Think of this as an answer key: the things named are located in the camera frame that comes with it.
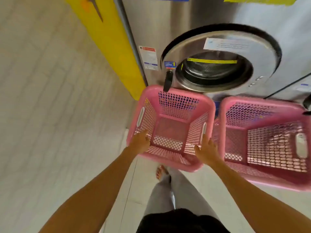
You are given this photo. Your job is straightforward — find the person's right forearm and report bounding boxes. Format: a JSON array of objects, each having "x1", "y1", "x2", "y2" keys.
[{"x1": 211, "y1": 159, "x2": 311, "y2": 233}]

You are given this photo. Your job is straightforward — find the person's left forearm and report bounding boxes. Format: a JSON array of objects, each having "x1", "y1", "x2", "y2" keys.
[{"x1": 39, "y1": 147, "x2": 139, "y2": 233}]

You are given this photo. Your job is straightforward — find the person's grey trousers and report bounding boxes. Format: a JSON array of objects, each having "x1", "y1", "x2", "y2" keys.
[{"x1": 143, "y1": 167, "x2": 219, "y2": 221}]

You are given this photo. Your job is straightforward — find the pink square laundry basket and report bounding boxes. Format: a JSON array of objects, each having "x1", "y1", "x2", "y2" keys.
[
  {"x1": 213, "y1": 95, "x2": 311, "y2": 192},
  {"x1": 126, "y1": 84, "x2": 216, "y2": 172}
]

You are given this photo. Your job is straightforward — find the yellow wall pillar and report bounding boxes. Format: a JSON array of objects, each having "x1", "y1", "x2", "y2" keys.
[{"x1": 63, "y1": 0, "x2": 146, "y2": 101}]

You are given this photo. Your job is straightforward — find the person's left hand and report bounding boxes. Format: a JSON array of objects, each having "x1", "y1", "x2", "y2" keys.
[{"x1": 129, "y1": 129, "x2": 151, "y2": 156}]

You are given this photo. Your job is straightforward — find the person's black shirt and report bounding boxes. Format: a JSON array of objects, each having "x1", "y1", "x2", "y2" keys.
[{"x1": 136, "y1": 208, "x2": 230, "y2": 233}]

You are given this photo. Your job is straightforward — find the person's right hand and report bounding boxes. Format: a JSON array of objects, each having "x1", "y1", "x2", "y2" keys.
[{"x1": 194, "y1": 134, "x2": 223, "y2": 168}]

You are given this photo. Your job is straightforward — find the person's bare foot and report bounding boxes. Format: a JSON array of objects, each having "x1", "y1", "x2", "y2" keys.
[{"x1": 155, "y1": 165, "x2": 169, "y2": 181}]

